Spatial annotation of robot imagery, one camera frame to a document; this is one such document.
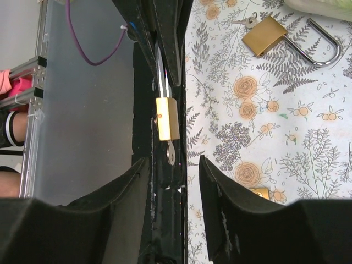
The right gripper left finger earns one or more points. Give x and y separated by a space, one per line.
104 226

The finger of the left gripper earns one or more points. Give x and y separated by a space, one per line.
171 20

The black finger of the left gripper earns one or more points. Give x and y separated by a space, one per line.
141 23

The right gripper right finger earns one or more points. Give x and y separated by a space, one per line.
242 227

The small brass padlock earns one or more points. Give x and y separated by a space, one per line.
166 108
262 192

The medium brass padlock with keys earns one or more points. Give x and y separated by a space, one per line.
262 36

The floral table mat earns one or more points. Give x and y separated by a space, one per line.
277 122

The napa cabbage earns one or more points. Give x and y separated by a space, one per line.
338 9

